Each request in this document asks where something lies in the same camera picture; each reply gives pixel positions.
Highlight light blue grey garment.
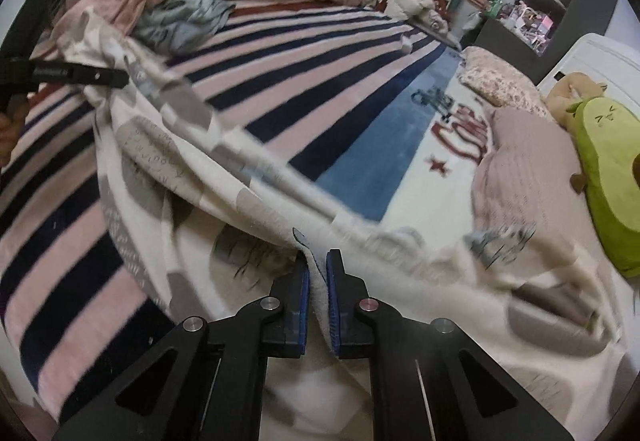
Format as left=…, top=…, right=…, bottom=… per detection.
left=132, top=0, right=237, bottom=55

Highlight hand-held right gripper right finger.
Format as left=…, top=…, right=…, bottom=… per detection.
left=326, top=248, right=576, bottom=441

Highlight pink beige pillow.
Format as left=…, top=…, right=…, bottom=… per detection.
left=471, top=106, right=603, bottom=268

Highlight grey cabinet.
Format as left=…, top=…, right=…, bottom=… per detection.
left=474, top=16, right=552, bottom=58

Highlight white appliance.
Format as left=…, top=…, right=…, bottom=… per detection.
left=536, top=33, right=640, bottom=122

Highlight floral pillow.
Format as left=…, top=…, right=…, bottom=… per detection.
left=457, top=46, right=552, bottom=118

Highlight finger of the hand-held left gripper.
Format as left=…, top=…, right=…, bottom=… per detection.
left=75, top=65, right=130, bottom=89

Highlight green avocado plush toy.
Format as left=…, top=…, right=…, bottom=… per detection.
left=564, top=96, right=640, bottom=280

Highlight pink plaid garment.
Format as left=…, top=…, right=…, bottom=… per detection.
left=64, top=0, right=177, bottom=39

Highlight white grey patterned fleece pants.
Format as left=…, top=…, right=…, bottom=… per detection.
left=82, top=21, right=632, bottom=441

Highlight brown plush toy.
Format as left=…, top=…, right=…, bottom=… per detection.
left=545, top=71, right=607, bottom=123

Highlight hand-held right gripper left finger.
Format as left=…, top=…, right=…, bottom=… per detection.
left=50, top=257, right=311, bottom=441

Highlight striped pink navy blanket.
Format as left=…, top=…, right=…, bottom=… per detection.
left=0, top=1, right=506, bottom=428

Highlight person's left hand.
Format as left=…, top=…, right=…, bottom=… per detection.
left=0, top=94, right=29, bottom=168

